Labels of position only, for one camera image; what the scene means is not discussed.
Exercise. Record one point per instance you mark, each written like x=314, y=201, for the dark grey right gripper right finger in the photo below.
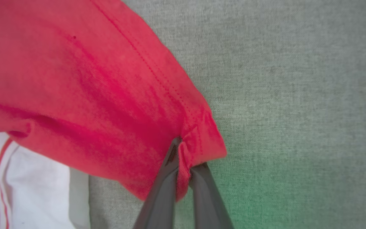
x=208, y=200

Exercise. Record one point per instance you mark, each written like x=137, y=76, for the red basketball jersey white trim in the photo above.
x=75, y=95

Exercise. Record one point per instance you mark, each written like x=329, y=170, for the grey fabric sofa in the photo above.
x=297, y=95

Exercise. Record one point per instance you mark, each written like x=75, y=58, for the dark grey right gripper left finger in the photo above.
x=160, y=200

